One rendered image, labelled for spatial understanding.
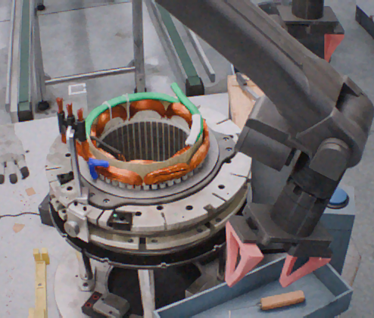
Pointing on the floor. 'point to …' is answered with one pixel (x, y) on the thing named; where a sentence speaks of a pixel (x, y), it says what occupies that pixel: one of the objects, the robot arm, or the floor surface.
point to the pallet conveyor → (196, 88)
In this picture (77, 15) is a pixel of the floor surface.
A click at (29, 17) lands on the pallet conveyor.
